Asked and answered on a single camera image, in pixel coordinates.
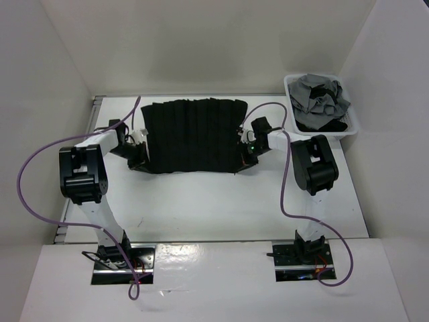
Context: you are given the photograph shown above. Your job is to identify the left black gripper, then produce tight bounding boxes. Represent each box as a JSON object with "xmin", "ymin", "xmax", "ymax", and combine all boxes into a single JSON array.
[{"xmin": 109, "ymin": 141, "xmax": 154, "ymax": 174}]

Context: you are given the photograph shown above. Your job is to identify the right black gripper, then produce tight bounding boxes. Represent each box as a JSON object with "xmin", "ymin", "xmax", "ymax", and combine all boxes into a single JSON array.
[{"xmin": 234, "ymin": 140, "xmax": 269, "ymax": 172}]

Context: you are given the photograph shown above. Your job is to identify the black skirt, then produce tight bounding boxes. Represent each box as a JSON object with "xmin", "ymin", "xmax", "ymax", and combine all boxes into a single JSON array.
[{"xmin": 141, "ymin": 98, "xmax": 248, "ymax": 174}]

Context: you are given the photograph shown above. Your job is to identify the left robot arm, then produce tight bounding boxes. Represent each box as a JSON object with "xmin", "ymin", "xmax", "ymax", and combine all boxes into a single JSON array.
[{"xmin": 59, "ymin": 119, "xmax": 149, "ymax": 268}]

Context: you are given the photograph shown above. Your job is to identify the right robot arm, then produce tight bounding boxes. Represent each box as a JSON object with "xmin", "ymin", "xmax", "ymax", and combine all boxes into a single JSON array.
[{"xmin": 238, "ymin": 117, "xmax": 339, "ymax": 264}]

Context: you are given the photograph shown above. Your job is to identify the white plastic basket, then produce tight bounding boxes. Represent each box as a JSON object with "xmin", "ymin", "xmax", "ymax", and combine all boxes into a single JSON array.
[{"xmin": 284, "ymin": 74, "xmax": 359, "ymax": 140}]

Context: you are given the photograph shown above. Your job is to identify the black garment in basket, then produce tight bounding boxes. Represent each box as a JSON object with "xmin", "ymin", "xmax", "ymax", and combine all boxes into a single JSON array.
[{"xmin": 291, "ymin": 85, "xmax": 350, "ymax": 131}]

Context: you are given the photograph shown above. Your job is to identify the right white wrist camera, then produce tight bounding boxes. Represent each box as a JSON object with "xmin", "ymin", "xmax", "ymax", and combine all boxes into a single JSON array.
[{"xmin": 237, "ymin": 127, "xmax": 256, "ymax": 144}]

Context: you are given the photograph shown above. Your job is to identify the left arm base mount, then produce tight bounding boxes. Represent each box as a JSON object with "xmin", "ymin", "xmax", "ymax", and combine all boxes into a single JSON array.
[{"xmin": 81, "ymin": 244, "xmax": 156, "ymax": 285}]

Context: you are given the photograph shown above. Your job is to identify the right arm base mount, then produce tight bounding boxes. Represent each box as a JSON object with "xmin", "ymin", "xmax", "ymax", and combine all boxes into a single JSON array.
[{"xmin": 267, "ymin": 241, "xmax": 336, "ymax": 282}]

